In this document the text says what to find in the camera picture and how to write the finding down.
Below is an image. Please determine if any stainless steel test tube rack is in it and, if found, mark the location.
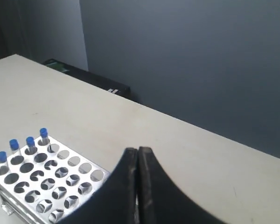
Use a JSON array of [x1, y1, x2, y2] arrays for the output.
[[0, 136, 109, 224]]

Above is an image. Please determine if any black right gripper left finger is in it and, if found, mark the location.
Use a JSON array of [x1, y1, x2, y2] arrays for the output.
[[58, 148, 138, 224]]

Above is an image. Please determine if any blue capped tube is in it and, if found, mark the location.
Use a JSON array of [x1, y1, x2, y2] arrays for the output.
[[39, 127, 50, 146], [0, 151, 9, 171], [25, 136, 37, 155], [9, 139, 21, 156]]

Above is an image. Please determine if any black box behind table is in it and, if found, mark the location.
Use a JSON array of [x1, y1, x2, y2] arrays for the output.
[[42, 59, 131, 99]]

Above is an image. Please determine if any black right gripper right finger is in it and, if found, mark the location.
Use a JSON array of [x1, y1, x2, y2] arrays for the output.
[[138, 147, 224, 224]]

